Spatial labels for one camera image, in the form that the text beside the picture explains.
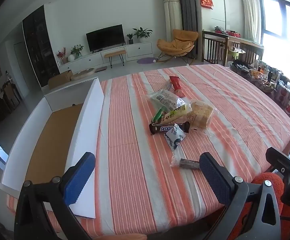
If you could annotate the white television cabinet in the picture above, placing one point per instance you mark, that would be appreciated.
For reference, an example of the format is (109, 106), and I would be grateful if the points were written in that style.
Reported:
(140, 50)

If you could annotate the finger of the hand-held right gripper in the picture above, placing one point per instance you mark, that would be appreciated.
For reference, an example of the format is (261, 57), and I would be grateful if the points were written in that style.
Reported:
(280, 161)

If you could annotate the grey floor scale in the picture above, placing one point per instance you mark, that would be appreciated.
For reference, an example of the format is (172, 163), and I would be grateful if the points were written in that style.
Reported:
(101, 69)

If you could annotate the group of jars and cans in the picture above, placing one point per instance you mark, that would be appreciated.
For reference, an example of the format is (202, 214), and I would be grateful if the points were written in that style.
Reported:
(288, 92)

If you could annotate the brown cardboard box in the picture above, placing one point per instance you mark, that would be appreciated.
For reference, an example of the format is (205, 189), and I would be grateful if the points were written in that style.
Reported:
(62, 78)

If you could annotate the black glass display cabinet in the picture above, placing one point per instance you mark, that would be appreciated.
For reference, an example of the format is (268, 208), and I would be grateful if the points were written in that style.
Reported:
(38, 42)

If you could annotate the red decorative items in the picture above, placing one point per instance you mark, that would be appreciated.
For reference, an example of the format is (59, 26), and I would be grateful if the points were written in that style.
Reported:
(231, 33)

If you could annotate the bagged bread loaf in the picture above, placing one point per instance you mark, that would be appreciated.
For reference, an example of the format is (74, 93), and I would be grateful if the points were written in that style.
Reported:
(200, 115)

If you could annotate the large bright window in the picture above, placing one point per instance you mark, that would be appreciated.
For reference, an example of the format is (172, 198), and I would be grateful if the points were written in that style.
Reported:
(275, 17)

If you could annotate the clear pack grey-green label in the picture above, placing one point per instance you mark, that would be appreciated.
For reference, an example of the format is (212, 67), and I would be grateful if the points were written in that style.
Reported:
(166, 99)

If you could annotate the large leafy potted plant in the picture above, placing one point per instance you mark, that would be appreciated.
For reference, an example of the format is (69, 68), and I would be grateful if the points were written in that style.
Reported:
(142, 33)

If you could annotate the small plant black pot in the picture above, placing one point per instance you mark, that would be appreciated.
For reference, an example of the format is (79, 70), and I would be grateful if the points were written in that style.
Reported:
(130, 40)

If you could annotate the white cardboard box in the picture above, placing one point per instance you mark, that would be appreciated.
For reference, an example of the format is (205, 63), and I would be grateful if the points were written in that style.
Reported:
(86, 135)

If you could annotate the person's orange fleece clothing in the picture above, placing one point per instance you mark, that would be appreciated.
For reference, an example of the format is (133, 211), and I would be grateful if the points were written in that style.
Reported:
(277, 180)

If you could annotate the covered standing air conditioner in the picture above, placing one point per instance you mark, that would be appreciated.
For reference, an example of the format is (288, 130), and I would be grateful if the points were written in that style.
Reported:
(172, 17)

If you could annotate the long dark snack pack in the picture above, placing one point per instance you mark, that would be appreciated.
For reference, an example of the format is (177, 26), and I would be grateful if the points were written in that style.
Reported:
(188, 164)

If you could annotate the dark chocolate bar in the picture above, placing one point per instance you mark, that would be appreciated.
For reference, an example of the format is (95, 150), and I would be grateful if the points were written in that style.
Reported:
(168, 128)

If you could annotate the long red snack packet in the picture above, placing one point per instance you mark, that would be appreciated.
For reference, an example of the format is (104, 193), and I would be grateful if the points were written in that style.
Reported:
(177, 86)

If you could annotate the orange rocking chair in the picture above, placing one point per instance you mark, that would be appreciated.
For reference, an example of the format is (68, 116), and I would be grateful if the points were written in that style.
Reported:
(177, 43)

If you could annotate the dark wooden railing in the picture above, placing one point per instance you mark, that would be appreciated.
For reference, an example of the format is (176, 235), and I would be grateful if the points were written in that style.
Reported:
(213, 47)

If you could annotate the grey curtain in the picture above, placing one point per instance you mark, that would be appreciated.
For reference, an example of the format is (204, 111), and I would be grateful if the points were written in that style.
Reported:
(188, 5)

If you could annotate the red flower arrangement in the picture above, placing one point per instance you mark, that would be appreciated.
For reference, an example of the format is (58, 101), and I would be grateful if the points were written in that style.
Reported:
(61, 54)

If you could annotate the wooden bench black legs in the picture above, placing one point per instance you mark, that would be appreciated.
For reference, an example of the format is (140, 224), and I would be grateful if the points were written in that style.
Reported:
(114, 53)

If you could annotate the green white bowl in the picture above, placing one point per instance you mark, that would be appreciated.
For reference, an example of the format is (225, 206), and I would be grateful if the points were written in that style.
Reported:
(235, 52)

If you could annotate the flat screen television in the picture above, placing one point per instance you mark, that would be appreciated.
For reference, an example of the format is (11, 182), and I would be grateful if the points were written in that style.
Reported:
(104, 38)

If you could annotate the white interior door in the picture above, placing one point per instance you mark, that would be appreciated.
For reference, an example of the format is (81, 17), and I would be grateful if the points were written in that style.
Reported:
(24, 65)

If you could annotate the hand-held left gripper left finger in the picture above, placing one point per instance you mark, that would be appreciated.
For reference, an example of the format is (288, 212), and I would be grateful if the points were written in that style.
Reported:
(79, 180)

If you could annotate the orange striped tablecloth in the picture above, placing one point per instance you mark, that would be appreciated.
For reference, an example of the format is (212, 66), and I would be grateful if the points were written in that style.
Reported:
(135, 180)

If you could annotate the blue white snack packet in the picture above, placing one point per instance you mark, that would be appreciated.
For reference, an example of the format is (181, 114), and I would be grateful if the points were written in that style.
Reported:
(175, 137)

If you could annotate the wooden dining chair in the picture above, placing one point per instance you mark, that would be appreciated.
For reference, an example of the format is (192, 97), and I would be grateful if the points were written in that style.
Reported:
(13, 96)

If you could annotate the cream yellow snack pack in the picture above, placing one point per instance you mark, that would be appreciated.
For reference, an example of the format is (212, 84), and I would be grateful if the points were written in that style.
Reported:
(176, 113)

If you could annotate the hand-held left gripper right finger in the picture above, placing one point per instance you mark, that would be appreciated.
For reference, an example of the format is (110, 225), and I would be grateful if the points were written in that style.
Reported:
(215, 180)

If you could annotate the wicker basket of clutter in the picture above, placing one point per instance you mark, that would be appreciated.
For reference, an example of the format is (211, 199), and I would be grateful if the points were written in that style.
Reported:
(242, 67)
(262, 80)

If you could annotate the cream pet bed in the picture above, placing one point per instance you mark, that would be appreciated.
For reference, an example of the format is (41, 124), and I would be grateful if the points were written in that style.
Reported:
(82, 74)

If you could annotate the round white vase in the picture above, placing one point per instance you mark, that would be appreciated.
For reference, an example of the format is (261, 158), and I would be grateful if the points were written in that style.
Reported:
(70, 58)

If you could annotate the green plant in vase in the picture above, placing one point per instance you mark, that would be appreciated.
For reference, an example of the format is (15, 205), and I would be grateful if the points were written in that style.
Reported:
(76, 50)

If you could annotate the white curtain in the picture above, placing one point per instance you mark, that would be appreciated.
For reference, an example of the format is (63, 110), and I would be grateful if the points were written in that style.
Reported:
(250, 10)

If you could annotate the purple floor mat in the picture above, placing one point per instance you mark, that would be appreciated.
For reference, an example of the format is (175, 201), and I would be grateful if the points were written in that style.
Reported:
(145, 60)

